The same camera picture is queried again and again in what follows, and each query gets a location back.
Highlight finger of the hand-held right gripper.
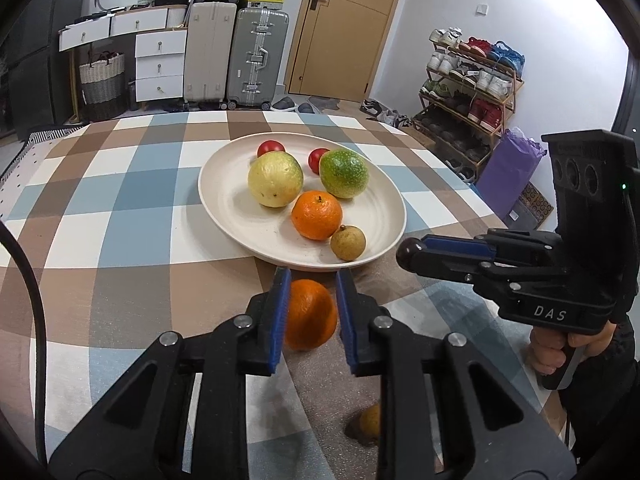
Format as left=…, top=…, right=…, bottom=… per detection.
left=422, top=228, right=561, bottom=261
left=411, top=252, right=521, bottom=286

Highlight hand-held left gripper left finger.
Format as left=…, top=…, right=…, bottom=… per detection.
left=47, top=267, right=293, bottom=480

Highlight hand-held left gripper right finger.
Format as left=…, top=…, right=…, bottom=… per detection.
left=335, top=270, right=578, bottom=480

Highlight mandarin orange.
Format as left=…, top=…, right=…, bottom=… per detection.
left=291, top=190, right=344, bottom=241
left=285, top=279, right=338, bottom=352

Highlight brown longan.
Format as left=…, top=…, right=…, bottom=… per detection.
left=330, top=225, right=367, bottom=262
left=357, top=402, right=383, bottom=448

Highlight cream round plate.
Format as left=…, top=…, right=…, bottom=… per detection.
left=198, top=131, right=407, bottom=272

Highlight green-yellow citrus fruit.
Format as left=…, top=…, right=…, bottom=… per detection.
left=319, top=149, right=371, bottom=200

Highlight yellow guava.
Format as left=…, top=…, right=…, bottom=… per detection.
left=248, top=151, right=304, bottom=209

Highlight person's right forearm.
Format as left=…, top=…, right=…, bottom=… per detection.
left=557, top=317, right=640, bottom=468

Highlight person's right hand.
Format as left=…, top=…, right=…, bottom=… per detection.
left=529, top=320, right=618, bottom=376

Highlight patterned doormat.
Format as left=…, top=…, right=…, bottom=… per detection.
left=505, top=182, right=555, bottom=226

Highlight purple bag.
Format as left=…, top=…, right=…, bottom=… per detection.
left=476, top=127, right=548, bottom=221

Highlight grey sneakers pair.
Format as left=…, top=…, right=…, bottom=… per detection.
left=360, top=99, right=413, bottom=128

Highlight wooden shoe rack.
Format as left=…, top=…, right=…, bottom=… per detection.
left=412, top=27, right=526, bottom=183

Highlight rows of shoes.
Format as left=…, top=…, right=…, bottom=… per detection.
left=414, top=27, right=526, bottom=181

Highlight grey slippers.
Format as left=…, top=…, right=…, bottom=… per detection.
left=271, top=95, right=341, bottom=113

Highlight wooden door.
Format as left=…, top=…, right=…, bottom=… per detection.
left=282, top=0, right=408, bottom=103

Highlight silver suitcase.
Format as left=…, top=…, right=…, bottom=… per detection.
left=226, top=7, right=291, bottom=110

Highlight beige suitcase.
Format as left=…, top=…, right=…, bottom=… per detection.
left=183, top=1, right=238, bottom=110

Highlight white drawer cabinet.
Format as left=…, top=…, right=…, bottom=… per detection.
left=135, top=29, right=188, bottom=103

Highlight wicker basket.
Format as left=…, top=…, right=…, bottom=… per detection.
left=79, top=51, right=126, bottom=121

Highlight dotted rug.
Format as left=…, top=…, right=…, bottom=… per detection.
left=0, top=127, right=86, bottom=196

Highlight black refrigerator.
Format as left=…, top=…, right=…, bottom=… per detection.
left=10, top=0, right=68, bottom=138

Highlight white desk with drawers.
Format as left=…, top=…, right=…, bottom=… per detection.
left=59, top=6, right=186, bottom=52

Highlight black cable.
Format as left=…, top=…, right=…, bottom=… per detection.
left=0, top=220, right=48, bottom=466

